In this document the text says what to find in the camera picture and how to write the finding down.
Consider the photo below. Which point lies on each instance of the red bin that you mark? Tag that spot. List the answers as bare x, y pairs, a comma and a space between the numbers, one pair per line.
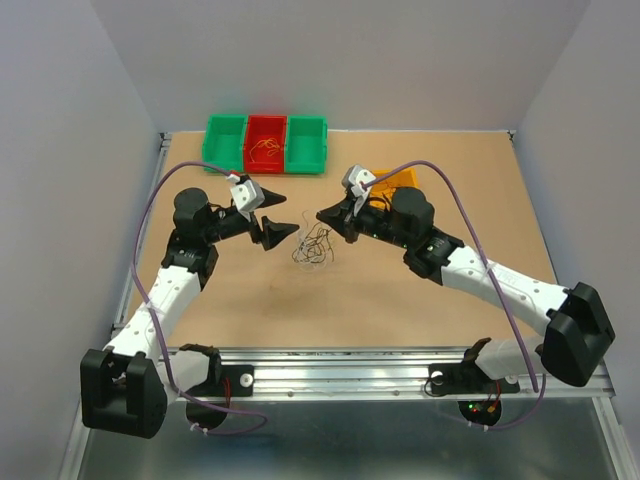
264, 147

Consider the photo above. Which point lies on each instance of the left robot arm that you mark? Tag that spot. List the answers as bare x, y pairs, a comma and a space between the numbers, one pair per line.
160, 310

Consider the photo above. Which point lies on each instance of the right green bin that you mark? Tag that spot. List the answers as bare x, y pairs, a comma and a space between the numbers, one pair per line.
306, 145

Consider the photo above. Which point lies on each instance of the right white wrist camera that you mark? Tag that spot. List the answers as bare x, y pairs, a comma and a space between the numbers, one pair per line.
357, 181

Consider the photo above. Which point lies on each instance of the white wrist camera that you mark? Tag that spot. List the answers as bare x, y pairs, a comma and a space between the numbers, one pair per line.
357, 181
246, 194

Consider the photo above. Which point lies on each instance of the green bin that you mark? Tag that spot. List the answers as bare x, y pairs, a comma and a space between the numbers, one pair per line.
306, 145
224, 141

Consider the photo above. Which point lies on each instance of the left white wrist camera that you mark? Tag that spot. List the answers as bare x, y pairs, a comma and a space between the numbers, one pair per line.
246, 194

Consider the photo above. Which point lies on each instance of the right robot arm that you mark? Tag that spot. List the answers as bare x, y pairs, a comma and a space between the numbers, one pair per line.
572, 328

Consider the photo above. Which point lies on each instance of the yellow bin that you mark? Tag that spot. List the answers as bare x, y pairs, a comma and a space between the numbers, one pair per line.
385, 189

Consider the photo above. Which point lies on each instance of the left green bin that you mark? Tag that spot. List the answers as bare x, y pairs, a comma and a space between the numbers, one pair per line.
224, 141

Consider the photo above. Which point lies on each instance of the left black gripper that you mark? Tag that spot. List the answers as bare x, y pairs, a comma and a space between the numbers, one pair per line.
272, 232

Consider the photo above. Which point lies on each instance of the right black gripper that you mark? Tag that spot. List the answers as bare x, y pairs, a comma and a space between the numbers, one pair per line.
335, 216

